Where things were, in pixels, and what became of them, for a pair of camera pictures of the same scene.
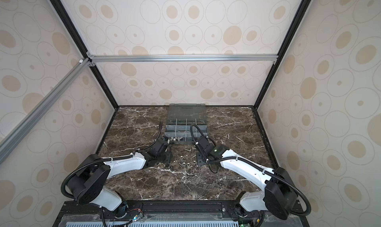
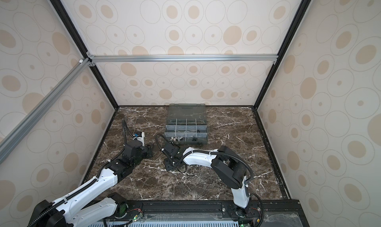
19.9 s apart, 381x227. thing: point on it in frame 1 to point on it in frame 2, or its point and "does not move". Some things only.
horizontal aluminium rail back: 92,58 does not move
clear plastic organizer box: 180,118 does not move
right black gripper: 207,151 to 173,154
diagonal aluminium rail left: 8,140 does not move
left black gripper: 169,156 to 150,152
